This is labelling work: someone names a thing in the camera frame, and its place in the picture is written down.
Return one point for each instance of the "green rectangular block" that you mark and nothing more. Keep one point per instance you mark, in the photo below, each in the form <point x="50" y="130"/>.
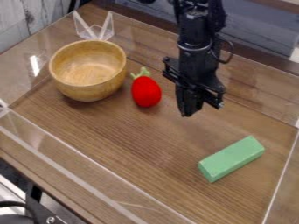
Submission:
<point x="228" y="159"/>

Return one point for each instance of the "clear acrylic corner bracket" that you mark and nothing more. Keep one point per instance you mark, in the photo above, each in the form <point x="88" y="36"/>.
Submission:
<point x="94" y="32"/>

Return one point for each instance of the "wooden bowl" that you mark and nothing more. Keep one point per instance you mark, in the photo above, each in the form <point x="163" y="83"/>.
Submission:
<point x="88" y="69"/>

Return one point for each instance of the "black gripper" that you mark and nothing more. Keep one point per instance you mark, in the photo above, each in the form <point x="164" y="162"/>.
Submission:
<point x="192" y="73"/>

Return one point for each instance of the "red plush strawberry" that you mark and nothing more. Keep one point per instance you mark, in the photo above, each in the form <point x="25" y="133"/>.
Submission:
<point x="146" y="90"/>

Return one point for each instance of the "clear acrylic tray wall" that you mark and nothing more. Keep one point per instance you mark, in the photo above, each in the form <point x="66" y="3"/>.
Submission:
<point x="86" y="186"/>

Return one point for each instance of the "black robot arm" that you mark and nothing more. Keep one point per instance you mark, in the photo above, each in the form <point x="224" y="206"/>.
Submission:
<point x="200" y="19"/>

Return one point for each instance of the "black table leg bracket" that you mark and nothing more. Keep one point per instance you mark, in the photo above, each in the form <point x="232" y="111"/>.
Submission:
<point x="50" y="211"/>

